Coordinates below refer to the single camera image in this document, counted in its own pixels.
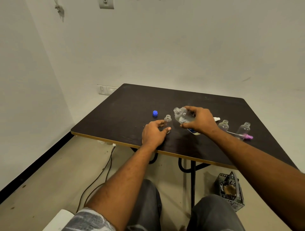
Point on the person's right hand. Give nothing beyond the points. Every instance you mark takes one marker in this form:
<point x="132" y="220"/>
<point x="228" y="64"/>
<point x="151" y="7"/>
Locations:
<point x="202" y="121"/>

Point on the person's left hand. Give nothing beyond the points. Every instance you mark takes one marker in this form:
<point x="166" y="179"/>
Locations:
<point x="151" y="136"/>

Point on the person's left thumb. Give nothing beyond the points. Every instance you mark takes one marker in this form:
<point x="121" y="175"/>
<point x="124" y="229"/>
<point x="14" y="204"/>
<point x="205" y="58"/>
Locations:
<point x="166" y="131"/>

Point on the person's right thumb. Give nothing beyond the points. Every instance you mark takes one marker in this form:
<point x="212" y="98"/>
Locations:
<point x="185" y="125"/>

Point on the large clear plastic water bottle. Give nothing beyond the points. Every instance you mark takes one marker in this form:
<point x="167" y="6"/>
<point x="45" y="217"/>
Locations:
<point x="182" y="116"/>

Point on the small clear plastic bottle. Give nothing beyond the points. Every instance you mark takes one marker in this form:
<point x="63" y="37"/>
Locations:
<point x="243" y="131"/>
<point x="168" y="120"/>
<point x="223" y="126"/>

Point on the person's right forearm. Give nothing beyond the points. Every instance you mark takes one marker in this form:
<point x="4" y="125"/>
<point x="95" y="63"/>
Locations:
<point x="262" y="171"/>

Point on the person's left forearm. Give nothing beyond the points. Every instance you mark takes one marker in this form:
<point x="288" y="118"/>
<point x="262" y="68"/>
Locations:
<point x="124" y="185"/>

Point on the white bottle cap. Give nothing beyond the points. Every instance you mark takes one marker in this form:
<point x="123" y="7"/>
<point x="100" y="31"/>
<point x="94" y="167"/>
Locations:
<point x="216" y="119"/>

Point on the white power adapter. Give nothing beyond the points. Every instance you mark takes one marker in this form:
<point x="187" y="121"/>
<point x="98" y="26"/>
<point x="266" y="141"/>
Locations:
<point x="106" y="142"/>

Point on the pink-tipped clear syringe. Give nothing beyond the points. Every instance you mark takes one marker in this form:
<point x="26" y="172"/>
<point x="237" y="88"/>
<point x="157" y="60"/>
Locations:
<point x="247" y="136"/>

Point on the brown item in basket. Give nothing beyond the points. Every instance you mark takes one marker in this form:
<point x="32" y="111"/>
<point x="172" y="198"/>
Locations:
<point x="230" y="190"/>

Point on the black mesh basket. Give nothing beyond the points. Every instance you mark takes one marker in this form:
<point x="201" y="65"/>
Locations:
<point x="234" y="202"/>

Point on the person's grey trousers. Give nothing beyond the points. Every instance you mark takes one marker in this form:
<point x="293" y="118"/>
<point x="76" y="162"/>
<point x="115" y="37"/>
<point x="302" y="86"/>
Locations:
<point x="212" y="214"/>

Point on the person's patterned grey shirt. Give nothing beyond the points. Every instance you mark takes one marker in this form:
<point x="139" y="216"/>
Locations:
<point x="88" y="220"/>

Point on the white seat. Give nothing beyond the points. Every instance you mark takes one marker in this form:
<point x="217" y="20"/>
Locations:
<point x="58" y="220"/>

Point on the black skirting board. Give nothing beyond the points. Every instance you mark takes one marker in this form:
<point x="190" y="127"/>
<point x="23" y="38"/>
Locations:
<point x="31" y="169"/>

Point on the black metal table frame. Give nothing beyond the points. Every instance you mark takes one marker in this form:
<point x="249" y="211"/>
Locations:
<point x="193" y="180"/>

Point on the white wall socket plate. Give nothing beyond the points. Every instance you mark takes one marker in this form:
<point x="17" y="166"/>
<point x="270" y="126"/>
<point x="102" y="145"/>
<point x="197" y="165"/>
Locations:
<point x="106" y="90"/>

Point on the white wall switch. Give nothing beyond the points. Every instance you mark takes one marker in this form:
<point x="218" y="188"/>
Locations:
<point x="106" y="3"/>

